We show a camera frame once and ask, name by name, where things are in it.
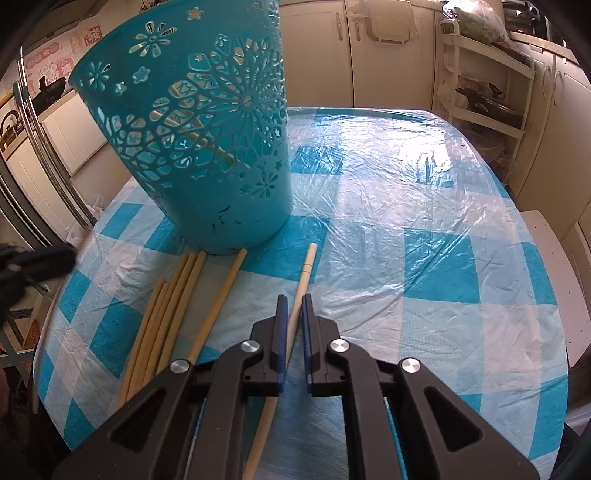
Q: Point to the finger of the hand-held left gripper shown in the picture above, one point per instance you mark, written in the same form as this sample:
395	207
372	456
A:
51	261

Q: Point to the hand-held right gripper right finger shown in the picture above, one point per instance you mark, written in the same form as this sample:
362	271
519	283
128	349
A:
305	341

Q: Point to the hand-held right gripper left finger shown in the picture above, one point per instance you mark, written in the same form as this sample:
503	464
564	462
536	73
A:
281	341

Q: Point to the wooden chopstick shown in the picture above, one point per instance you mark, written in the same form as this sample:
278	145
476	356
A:
175	284
184	281
150	314
221	300
157	314
221	154
304	272
194	281

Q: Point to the teal perforated plastic basket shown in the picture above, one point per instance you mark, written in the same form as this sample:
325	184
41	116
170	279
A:
231	217

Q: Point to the silver refrigerator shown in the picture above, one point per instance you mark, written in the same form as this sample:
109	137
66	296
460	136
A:
27	184

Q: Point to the cream cabinet with drawers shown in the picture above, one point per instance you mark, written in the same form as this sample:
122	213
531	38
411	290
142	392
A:
78	134

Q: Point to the blue checkered plastic tablecloth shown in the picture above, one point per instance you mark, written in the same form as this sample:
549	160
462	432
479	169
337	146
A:
392	207

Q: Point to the cream cabinet row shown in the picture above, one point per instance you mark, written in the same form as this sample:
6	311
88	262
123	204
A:
318	55

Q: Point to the black pot with lid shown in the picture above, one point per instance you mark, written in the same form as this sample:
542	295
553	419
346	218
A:
494	108

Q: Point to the white hanging folding stool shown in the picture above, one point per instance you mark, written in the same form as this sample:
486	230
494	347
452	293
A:
371	27

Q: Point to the white shelf rack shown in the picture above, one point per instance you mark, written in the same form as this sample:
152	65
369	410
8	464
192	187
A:
508	60

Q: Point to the clear plastic bag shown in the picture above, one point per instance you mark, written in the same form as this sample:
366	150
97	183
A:
475	21

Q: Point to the pink wall stickers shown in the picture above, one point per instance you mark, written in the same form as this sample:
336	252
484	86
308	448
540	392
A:
51	60

